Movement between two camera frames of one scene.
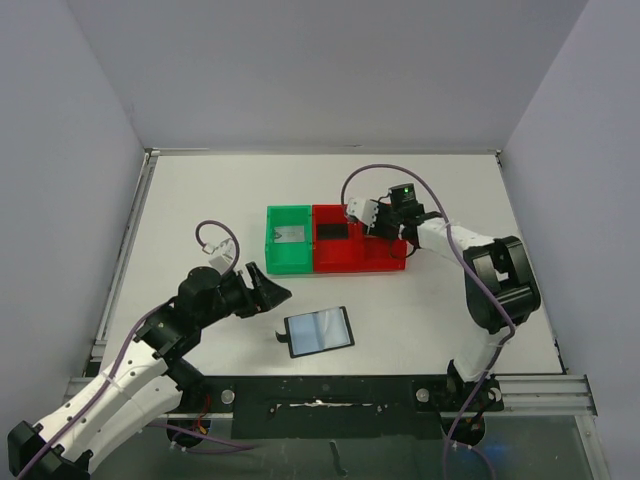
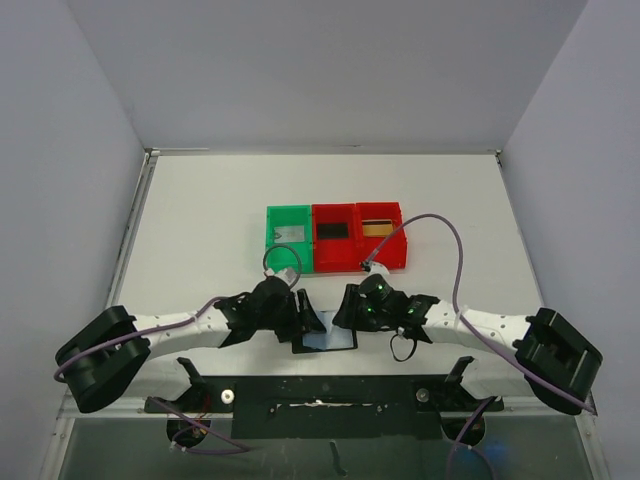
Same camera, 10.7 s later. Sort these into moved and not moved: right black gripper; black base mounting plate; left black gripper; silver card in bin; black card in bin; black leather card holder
Moved: left black gripper; right black gripper; black leather card holder
Not moved: black card in bin; black base mounting plate; silver card in bin
